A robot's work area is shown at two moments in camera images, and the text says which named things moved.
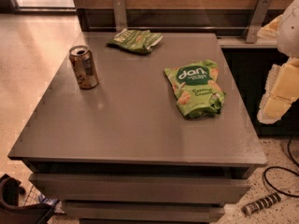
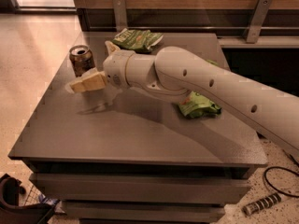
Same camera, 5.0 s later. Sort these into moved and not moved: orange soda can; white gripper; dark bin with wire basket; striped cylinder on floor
Moved: white gripper
Not moved: striped cylinder on floor; orange soda can; dark bin with wire basket
